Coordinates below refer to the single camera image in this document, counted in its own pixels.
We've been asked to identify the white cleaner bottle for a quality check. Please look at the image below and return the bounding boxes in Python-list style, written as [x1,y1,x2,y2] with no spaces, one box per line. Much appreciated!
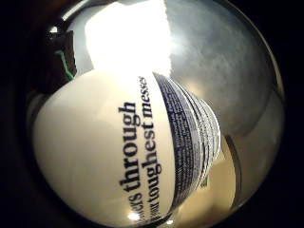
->
[32,0,222,228]

